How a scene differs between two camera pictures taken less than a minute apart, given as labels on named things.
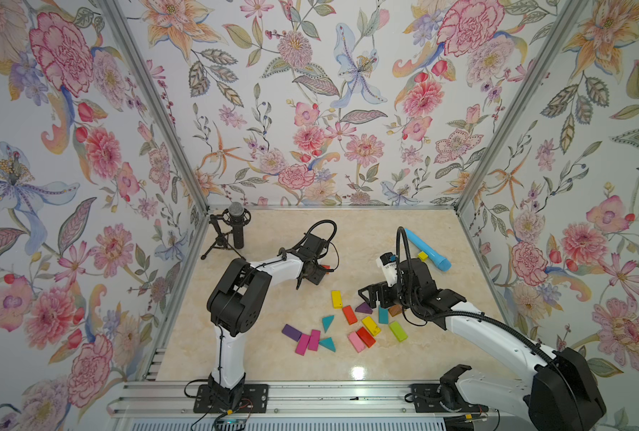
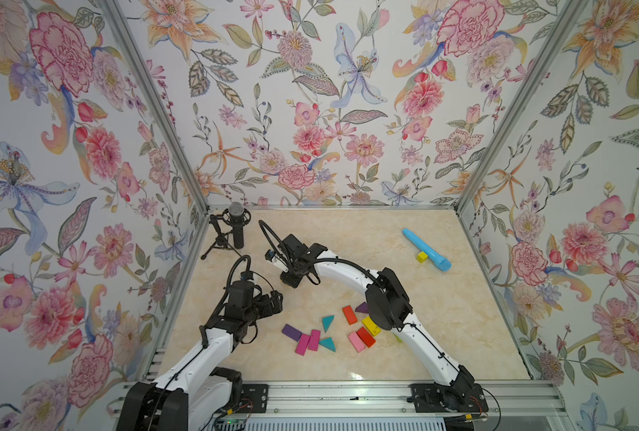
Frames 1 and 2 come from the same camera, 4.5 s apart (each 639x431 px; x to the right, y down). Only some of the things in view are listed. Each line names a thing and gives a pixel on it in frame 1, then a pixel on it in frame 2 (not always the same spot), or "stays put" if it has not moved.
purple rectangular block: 291,332 stays put
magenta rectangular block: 314,340 stays put
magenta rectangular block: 301,344 stays put
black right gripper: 373,288 -> 285,277
